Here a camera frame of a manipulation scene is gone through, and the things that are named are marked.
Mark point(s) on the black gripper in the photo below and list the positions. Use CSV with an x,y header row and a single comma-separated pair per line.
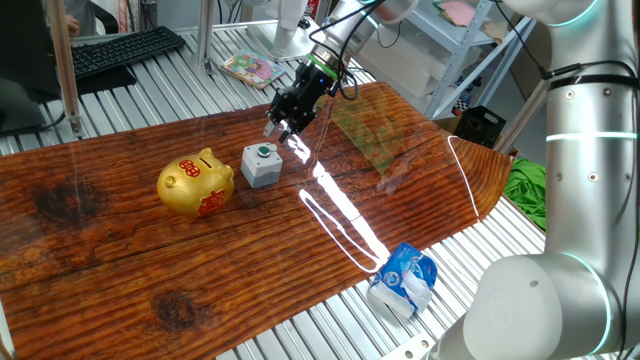
x,y
302,102

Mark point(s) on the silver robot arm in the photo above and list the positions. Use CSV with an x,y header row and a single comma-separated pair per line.
x,y
590,200

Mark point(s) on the gold piggy bank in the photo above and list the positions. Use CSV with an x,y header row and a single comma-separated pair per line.
x,y
192,192

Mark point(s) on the person's bare hand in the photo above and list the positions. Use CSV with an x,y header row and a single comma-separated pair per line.
x,y
73,26

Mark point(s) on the white push button box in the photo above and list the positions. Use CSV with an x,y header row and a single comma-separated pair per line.
x,y
257,172

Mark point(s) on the colourful children's book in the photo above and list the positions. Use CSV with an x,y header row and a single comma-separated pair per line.
x,y
252,67

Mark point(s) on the white equipment base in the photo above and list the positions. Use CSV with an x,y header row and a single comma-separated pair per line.
x,y
270,42

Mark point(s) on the white foam block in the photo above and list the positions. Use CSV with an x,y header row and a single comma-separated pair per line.
x,y
400,70

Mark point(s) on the black keyboard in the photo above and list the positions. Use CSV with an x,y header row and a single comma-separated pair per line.
x,y
120,50

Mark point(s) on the black flat pad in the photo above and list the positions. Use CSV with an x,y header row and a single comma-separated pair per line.
x,y
107,80

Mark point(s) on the checkerboard card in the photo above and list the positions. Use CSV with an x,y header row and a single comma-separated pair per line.
x,y
461,105

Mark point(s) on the white metal shelf rack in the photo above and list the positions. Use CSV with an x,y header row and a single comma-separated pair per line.
x,y
453,70

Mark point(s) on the blue tissue pack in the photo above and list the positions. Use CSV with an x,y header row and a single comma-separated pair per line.
x,y
400,280

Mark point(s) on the wood grain table mat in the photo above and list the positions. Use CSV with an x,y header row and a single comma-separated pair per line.
x,y
150,275

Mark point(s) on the black plastic crate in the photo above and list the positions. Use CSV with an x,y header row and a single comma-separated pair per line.
x,y
477,127

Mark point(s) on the pink sheet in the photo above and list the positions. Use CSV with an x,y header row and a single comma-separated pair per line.
x,y
457,12

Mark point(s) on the green cloth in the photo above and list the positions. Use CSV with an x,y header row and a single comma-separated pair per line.
x,y
525,190

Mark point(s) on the brown cardboard box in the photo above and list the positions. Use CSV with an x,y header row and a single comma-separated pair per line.
x,y
522,55

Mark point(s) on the black computer monitor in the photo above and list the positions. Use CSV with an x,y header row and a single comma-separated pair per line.
x,y
25,60

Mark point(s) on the aluminium frame post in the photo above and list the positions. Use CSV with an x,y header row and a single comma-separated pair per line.
x,y
65,75
205,35

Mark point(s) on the aluminium frame strut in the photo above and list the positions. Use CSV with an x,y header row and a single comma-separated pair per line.
x,y
520,117

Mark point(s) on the white metal bracket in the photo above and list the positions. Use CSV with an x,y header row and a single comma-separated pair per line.
x,y
407,347

